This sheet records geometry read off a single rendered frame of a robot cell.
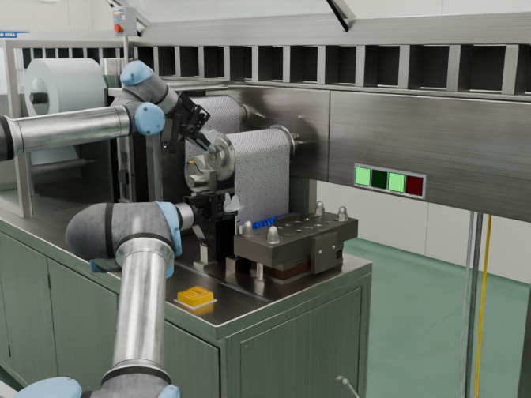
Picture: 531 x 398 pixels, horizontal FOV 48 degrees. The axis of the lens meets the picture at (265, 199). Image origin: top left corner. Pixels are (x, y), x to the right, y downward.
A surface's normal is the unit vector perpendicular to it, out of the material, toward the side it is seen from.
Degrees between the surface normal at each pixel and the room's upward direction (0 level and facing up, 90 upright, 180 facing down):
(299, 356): 90
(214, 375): 90
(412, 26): 90
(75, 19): 90
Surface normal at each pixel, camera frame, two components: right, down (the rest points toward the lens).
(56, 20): 0.70, 0.18
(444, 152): -0.71, 0.18
